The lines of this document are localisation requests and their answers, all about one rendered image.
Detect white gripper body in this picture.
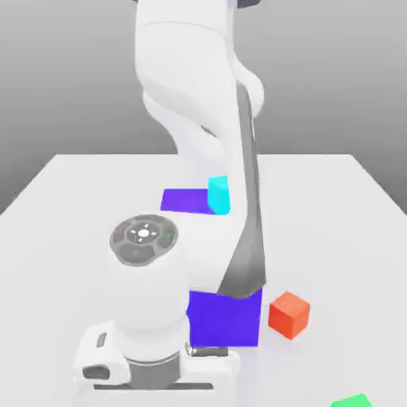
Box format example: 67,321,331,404
71,350,242,407

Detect small orange cube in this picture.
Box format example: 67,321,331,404
267,290,312,341

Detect small green cube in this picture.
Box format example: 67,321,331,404
329,393,375,407

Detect small cyan cube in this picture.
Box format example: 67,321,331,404
207,175,231,216

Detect large blue box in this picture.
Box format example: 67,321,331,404
159,187,264,348

